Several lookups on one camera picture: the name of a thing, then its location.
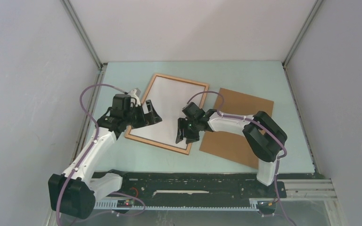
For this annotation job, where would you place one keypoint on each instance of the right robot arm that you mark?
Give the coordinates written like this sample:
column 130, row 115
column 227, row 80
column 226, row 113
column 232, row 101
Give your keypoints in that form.
column 263, row 134

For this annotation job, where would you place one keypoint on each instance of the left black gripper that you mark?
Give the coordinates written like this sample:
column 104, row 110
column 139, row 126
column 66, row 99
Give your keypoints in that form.
column 146, row 119

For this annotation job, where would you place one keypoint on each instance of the brown backing board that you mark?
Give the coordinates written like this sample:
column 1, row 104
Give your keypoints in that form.
column 229, row 146

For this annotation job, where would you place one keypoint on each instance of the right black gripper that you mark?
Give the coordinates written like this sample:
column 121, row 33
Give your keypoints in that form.
column 182, row 123

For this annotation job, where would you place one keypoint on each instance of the left aluminium corner post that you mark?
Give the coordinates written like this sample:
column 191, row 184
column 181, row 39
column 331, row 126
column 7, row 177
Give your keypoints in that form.
column 74, row 18

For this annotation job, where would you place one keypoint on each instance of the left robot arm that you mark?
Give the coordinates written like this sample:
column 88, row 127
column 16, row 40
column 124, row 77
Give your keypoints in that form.
column 75, row 191

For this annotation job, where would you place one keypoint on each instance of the aluminium corner post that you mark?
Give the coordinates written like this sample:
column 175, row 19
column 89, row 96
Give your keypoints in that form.
column 305, row 27
column 74, row 18

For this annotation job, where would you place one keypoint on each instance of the plant photo print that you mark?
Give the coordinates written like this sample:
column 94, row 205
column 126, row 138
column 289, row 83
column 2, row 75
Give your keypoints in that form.
column 168, row 109

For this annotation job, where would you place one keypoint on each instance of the wooden picture frame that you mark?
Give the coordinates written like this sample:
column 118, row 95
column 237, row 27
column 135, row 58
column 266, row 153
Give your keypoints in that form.
column 165, row 146

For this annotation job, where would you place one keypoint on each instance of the grey slotted cable duct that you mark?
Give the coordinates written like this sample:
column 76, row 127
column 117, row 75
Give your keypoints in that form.
column 123, row 204

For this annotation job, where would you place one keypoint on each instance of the right aluminium corner post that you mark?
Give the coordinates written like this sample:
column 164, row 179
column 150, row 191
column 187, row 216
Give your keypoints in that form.
column 305, row 27

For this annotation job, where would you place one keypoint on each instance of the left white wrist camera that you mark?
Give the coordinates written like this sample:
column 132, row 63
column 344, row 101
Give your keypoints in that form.
column 134, row 93

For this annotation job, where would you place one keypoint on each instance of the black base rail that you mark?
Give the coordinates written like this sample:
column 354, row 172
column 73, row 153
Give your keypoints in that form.
column 199, row 189

